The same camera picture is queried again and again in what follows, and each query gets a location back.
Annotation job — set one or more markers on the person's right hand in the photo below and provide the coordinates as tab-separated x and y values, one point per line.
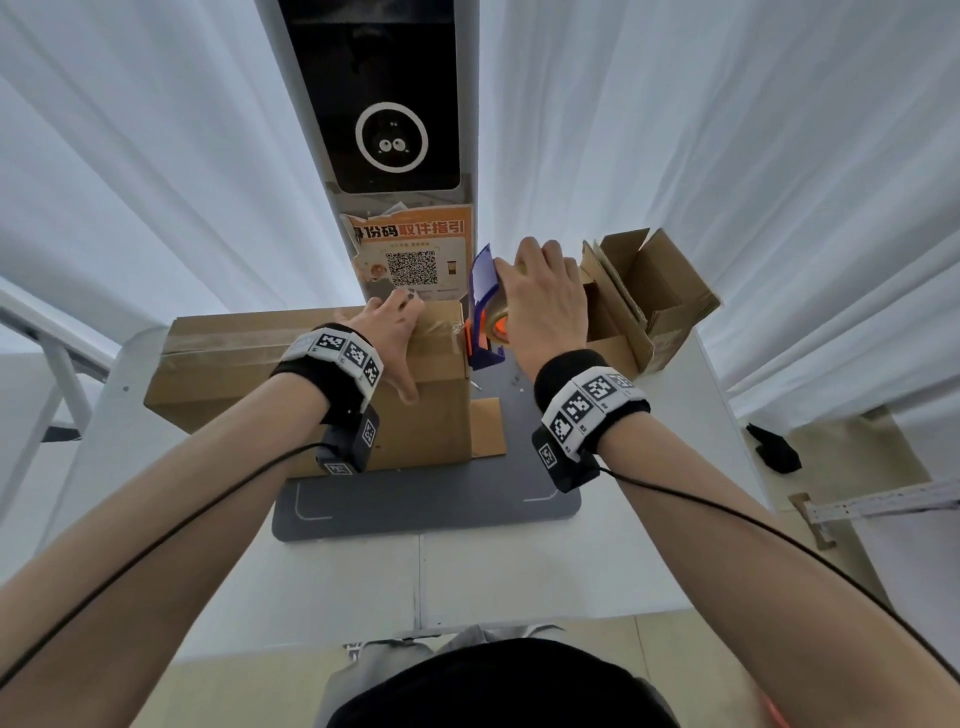
547	307

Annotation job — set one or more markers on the person's left hand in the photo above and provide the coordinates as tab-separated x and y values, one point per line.
382	330

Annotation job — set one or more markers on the blue orange tape dispenser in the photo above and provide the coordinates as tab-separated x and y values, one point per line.
481	270
491	301

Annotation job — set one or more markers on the cardboard box black print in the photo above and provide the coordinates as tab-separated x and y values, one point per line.
611	330

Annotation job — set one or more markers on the red print cardboard box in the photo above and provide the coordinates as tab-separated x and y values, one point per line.
667	277

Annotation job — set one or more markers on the large cardboard box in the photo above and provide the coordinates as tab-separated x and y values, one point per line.
225	375

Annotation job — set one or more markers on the person's right forearm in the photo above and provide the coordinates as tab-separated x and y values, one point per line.
750	570

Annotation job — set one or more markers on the person's left forearm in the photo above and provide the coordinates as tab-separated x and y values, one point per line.
165	540

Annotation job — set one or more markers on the grey scanner kiosk with poster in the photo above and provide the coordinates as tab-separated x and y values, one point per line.
427	225

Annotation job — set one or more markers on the grey scanning mat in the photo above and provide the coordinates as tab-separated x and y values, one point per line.
390	60

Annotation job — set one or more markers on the grey trousers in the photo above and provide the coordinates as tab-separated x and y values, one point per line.
352	675

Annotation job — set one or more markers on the black shirt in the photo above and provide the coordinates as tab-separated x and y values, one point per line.
502	690

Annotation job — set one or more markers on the white perforated metal bar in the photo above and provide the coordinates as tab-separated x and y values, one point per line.
885	506

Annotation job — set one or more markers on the orange plastic basin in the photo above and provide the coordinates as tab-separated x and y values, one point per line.
772	712

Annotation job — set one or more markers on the white metal frame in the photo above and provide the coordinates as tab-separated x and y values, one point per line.
52	330

